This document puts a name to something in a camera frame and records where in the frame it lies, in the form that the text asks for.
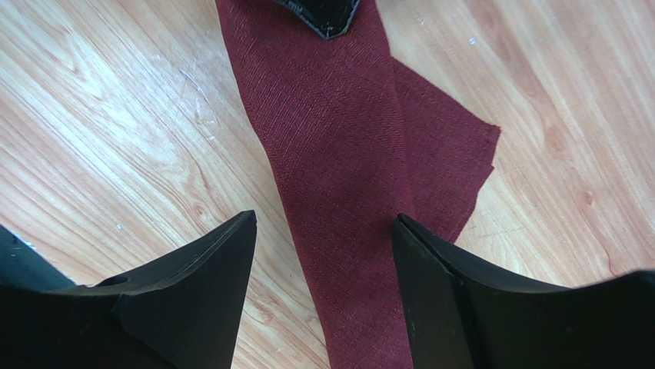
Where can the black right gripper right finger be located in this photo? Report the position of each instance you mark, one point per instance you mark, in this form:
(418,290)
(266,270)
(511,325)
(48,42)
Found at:
(464,312)

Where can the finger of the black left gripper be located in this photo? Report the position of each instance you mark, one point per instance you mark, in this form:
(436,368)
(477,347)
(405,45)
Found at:
(328,18)

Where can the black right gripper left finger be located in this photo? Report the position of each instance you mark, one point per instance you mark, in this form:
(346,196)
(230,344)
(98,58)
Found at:
(181,310)

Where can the dark red cloth napkin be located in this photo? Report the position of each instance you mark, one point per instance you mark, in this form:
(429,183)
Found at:
(354,138)

